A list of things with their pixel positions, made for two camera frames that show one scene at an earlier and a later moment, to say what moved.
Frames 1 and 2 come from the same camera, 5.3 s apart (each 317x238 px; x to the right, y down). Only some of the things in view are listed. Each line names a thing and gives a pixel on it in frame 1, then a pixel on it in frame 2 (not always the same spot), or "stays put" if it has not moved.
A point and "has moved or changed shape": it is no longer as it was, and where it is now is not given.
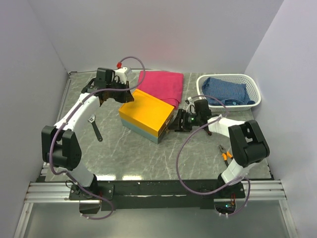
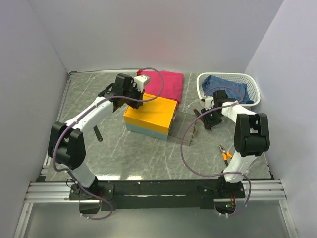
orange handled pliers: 225,154 stays put
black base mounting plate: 156,195 stays put
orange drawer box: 146,116 has moved or changed shape
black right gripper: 177,124 -> 209,122
